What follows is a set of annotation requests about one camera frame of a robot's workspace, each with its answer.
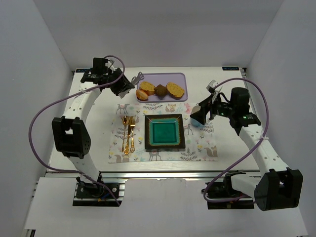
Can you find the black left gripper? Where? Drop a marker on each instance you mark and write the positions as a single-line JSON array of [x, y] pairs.
[[121, 84]]

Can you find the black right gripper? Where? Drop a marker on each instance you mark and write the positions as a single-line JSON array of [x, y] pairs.
[[206, 108]]

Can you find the silver serving tongs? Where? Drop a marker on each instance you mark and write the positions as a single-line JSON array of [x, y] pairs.
[[135, 80]]

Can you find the orange glazed bread roll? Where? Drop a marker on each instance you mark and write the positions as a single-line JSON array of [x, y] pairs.
[[141, 95]]

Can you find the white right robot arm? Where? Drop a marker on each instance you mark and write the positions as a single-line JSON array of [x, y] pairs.
[[279, 186]]

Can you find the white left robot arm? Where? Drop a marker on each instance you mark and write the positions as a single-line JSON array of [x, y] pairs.
[[70, 133]]

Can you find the left yellow bread slice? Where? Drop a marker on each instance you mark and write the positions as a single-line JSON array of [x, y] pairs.
[[147, 87]]

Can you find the yellow bread slice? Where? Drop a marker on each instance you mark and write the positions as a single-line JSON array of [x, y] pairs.
[[175, 90], [147, 87]]

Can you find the right yellow bread slice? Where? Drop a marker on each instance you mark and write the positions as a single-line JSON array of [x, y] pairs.
[[175, 90]]

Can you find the blue ceramic mug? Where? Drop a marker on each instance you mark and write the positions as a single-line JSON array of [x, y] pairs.
[[198, 117]]

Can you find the gold spoon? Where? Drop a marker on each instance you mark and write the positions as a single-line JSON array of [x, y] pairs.
[[125, 128]]

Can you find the gold fork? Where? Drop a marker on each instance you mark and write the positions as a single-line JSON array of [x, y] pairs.
[[132, 125]]

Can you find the brown chocolate bun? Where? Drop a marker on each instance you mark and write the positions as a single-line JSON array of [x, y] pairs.
[[161, 91]]

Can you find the lavender plastic tray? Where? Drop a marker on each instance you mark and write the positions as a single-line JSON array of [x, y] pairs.
[[163, 78]]

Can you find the left blue table label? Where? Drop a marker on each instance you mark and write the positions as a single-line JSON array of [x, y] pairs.
[[82, 70]]

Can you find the blue table label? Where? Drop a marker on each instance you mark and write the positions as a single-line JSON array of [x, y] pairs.
[[230, 68], [82, 70]]

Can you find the green black square plate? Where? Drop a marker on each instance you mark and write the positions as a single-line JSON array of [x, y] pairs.
[[164, 131]]

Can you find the right blue table label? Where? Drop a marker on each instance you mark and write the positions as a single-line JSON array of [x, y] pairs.
[[230, 68]]

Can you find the animal print placemat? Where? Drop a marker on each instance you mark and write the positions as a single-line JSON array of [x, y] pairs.
[[200, 141]]

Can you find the gold knife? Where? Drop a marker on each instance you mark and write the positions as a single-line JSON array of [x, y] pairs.
[[126, 146]]

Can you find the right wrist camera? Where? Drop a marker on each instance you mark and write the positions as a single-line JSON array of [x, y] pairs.
[[211, 86]]

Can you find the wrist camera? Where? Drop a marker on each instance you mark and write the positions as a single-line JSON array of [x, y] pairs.
[[211, 86], [99, 66]]

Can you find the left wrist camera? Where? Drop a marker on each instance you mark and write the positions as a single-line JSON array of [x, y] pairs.
[[99, 66]]

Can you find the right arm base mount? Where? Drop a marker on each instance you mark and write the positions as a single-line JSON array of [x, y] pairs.
[[223, 190]]

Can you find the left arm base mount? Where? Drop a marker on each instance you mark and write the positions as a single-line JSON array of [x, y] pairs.
[[92, 195]]

